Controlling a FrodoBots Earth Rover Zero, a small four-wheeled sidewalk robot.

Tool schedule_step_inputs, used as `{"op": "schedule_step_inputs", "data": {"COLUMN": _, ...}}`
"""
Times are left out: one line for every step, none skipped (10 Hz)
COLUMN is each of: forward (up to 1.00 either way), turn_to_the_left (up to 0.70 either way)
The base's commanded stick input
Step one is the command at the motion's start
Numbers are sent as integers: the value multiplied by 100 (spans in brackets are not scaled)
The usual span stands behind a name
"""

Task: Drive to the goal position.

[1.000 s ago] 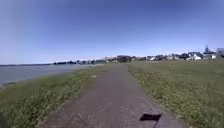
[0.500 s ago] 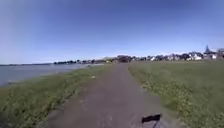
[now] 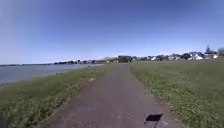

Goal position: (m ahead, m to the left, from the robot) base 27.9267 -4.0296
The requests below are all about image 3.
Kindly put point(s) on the wide grass field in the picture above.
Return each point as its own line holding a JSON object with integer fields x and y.
{"x": 186, "y": 83}

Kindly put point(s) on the distant wooded shore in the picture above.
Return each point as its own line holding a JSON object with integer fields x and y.
{"x": 23, "y": 64}

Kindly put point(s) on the lake water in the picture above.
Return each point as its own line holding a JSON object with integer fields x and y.
{"x": 30, "y": 70}

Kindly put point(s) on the row of buildings and trees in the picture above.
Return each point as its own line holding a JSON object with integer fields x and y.
{"x": 160, "y": 57}

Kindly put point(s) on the grey asphalt path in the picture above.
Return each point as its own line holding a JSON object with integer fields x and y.
{"x": 113, "y": 96}

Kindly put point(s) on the grass strip beside water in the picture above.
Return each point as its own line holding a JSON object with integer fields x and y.
{"x": 40, "y": 96}

